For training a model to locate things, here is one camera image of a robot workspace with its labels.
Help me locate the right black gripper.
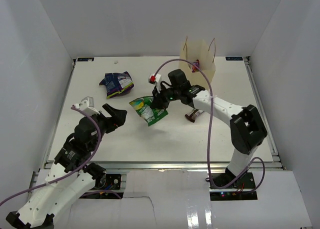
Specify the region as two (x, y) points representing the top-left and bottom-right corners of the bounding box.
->
(151, 83), (182, 110)

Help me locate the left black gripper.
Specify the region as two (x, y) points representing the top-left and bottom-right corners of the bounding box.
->
(89, 103), (127, 151)

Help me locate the green Fox's candy bag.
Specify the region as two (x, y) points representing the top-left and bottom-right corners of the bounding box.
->
(128, 96), (169, 127)

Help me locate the dark purple snack bag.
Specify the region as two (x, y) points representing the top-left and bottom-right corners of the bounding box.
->
(99, 71), (134, 99)

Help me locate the purple candy bag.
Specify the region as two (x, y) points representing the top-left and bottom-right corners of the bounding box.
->
(191, 59), (200, 73)

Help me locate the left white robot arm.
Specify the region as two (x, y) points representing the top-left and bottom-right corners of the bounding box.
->
(6, 100), (128, 229)

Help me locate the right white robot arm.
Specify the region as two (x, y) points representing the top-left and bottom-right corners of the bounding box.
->
(148, 69), (268, 189)

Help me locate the brown paper bag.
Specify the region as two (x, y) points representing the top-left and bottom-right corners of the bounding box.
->
(178, 37), (216, 90)

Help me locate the brown chocolate bar right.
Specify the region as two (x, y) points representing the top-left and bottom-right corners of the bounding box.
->
(184, 108), (204, 123)

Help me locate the left blue table label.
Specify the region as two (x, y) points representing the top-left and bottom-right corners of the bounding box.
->
(76, 57), (95, 62)

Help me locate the blue table label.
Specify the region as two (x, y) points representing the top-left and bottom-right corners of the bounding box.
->
(76, 57), (95, 62)
(225, 56), (243, 61)

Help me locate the right blue table label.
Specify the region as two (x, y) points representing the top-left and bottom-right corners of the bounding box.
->
(225, 56), (243, 61)

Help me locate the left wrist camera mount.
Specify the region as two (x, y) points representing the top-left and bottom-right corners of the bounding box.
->
(72, 96), (99, 116)

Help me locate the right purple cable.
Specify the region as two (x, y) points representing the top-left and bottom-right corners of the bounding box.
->
(152, 58), (266, 190)

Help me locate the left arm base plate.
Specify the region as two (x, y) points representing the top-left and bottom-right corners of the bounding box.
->
(94, 173), (122, 191)

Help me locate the aluminium front rail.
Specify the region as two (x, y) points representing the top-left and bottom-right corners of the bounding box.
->
(43, 161), (285, 170)

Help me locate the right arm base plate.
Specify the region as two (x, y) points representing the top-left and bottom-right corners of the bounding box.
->
(204, 172), (258, 201)

